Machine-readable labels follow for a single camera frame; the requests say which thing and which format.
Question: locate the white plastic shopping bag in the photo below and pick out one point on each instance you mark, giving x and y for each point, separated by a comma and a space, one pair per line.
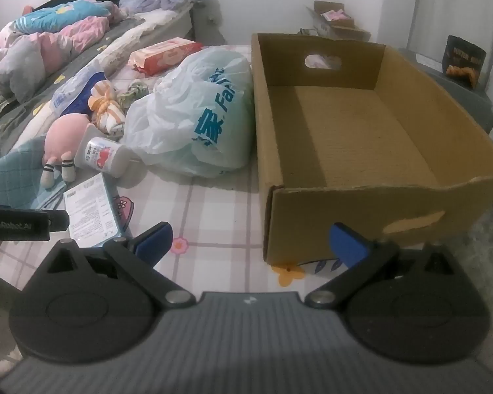
189, 111

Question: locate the pink and blue quilt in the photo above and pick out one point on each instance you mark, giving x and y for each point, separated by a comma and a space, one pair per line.
45, 37

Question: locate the black snack bag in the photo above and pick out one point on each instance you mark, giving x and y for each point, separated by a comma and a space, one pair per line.
464, 61

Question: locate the orange striped cloth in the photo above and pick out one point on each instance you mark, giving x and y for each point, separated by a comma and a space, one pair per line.
107, 111

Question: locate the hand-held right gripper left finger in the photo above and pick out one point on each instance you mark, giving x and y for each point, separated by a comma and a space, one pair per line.
154, 241

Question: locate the white bottle with red label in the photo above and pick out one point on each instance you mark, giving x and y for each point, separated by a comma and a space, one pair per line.
102, 156

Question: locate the small open cardboard box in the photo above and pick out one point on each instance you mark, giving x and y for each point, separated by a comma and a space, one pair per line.
337, 28

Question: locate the pink packet in small box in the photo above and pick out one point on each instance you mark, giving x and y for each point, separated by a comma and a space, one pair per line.
335, 14

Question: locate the white packet with printed label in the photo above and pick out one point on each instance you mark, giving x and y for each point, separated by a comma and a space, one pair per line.
92, 209

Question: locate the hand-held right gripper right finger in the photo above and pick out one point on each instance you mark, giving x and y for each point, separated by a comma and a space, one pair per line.
347, 244

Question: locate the cream fuzzy rolled blanket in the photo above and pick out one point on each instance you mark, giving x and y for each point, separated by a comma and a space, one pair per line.
139, 33

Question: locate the light blue checked towel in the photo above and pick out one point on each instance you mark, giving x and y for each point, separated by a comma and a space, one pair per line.
20, 168

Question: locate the blue white plastic packet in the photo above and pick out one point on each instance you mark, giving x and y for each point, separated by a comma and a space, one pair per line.
72, 88

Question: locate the green white scrunchie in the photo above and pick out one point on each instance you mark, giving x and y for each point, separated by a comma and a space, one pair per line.
136, 89

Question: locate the pink checked bed sheet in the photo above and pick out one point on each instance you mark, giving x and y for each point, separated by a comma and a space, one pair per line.
213, 213

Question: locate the white curtain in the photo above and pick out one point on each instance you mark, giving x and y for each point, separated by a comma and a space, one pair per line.
476, 8

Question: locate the pink plush toy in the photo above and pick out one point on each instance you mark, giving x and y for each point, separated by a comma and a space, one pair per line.
63, 135

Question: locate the large cardboard box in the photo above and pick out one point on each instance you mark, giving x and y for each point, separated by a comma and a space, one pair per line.
353, 131

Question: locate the grey storage box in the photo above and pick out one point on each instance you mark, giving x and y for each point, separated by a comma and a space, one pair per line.
448, 90

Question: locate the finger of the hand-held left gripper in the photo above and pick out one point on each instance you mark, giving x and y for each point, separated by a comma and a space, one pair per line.
58, 221

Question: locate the pink red tissue pack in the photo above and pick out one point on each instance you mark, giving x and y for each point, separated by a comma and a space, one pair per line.
164, 55

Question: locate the grey blanket with yellow patches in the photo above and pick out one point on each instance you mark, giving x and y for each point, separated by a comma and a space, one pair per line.
8, 115

